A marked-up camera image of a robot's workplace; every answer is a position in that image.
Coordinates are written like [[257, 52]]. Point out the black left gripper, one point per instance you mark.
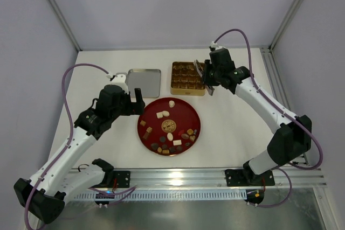
[[132, 103]]

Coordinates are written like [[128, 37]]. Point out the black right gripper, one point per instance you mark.
[[206, 73]]

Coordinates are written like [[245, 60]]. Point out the white square chocolate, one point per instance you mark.
[[159, 115]]

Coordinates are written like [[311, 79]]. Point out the white oval chocolate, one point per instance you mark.
[[170, 137], [165, 113]]

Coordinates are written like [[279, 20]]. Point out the white cone chocolate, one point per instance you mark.
[[171, 103]]

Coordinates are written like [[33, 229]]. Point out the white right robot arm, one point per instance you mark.
[[291, 133]]

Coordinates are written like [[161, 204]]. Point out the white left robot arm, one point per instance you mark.
[[46, 192]]

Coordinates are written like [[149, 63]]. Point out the gold chocolate tin box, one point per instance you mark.
[[185, 80]]

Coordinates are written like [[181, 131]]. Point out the brown marbled rectangular chocolate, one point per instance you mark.
[[145, 136]]

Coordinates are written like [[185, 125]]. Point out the dark flat round chocolate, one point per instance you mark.
[[162, 139]]

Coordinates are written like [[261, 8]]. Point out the dark grey egg chocolate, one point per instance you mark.
[[154, 146]]

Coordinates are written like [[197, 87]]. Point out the caramel shell chocolate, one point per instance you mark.
[[190, 132]]

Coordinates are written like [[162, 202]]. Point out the brown heart chocolate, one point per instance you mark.
[[192, 138]]

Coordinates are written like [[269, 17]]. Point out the brown oval chocolate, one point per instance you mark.
[[185, 136]]

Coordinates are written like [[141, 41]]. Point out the caramel barrel chocolate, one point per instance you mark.
[[166, 151]]

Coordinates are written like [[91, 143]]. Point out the white rectangular chocolate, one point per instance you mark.
[[177, 142]]

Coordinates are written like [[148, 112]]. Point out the silver tin lid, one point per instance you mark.
[[147, 80]]

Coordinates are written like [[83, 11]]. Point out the round red tray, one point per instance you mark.
[[183, 116]]

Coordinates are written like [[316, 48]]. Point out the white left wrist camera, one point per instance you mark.
[[119, 79]]

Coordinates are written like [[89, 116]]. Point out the right side aluminium rail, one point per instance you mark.
[[274, 77]]

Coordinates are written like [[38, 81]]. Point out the left aluminium frame post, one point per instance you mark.
[[64, 24]]

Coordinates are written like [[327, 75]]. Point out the aluminium frame post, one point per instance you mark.
[[290, 14], [64, 24]]

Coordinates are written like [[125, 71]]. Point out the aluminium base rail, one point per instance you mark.
[[182, 184]]

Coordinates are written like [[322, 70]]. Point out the right aluminium frame post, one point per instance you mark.
[[290, 14]]

